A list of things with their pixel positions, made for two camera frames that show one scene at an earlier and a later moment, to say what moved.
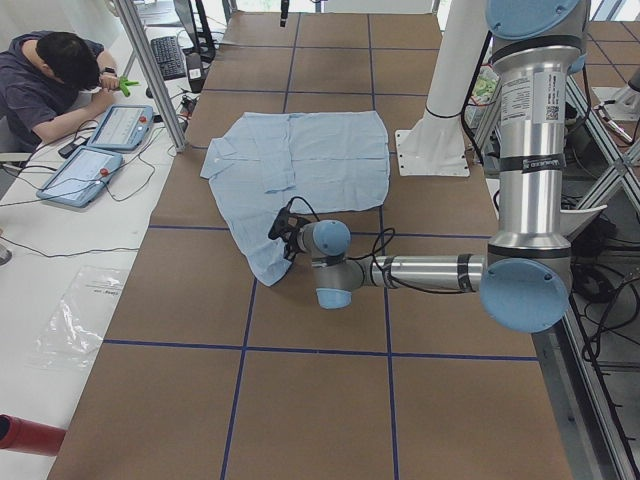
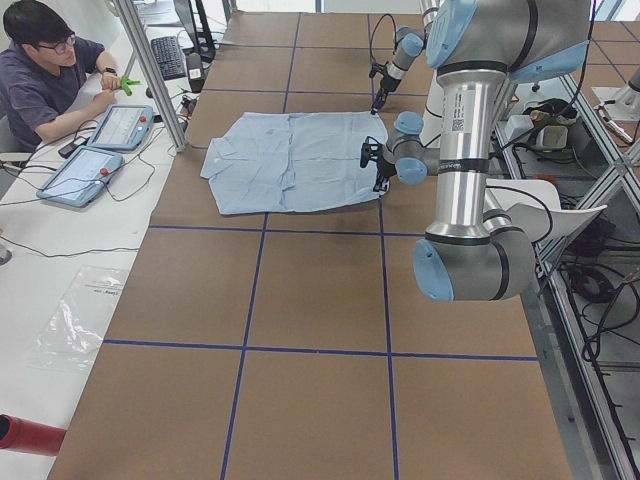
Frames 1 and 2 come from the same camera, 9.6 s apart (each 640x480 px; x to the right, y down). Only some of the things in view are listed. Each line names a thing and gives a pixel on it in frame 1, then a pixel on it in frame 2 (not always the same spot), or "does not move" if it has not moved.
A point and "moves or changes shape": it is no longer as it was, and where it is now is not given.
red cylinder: x=23 y=435 does not move
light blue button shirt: x=311 y=161 moves or changes shape
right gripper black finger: x=284 y=6 to x=381 y=96
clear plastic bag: x=78 y=321 does not move
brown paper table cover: x=208 y=373 does not move
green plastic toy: x=124 y=83 does not move
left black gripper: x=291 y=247 to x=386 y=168
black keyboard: x=168 y=55 does not move
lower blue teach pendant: x=81 y=177 does not move
